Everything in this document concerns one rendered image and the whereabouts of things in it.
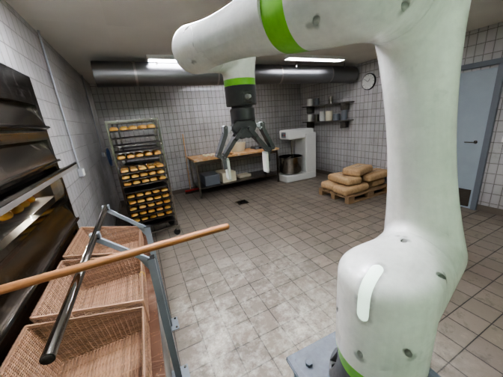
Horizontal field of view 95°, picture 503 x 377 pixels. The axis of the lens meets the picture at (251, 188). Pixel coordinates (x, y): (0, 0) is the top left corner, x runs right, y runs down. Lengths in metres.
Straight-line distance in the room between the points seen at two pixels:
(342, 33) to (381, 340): 0.38
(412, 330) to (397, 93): 0.33
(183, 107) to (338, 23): 5.75
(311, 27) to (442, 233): 0.37
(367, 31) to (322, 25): 0.05
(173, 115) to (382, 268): 5.78
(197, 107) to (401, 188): 5.79
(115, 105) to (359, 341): 5.82
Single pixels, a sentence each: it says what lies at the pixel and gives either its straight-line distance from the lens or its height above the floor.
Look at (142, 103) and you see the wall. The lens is 5.93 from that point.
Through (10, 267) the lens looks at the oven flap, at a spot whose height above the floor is 1.07.
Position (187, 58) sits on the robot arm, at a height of 1.80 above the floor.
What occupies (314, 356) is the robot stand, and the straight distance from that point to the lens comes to 0.57.
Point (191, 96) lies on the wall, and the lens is 6.09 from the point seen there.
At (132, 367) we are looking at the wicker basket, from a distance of 1.47.
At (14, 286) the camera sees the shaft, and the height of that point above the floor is 1.20.
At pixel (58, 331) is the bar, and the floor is 1.17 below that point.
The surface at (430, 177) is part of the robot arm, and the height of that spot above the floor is 1.54.
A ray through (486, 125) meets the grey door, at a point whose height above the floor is 1.29.
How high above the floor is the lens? 1.65
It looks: 17 degrees down
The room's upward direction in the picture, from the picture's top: 5 degrees counter-clockwise
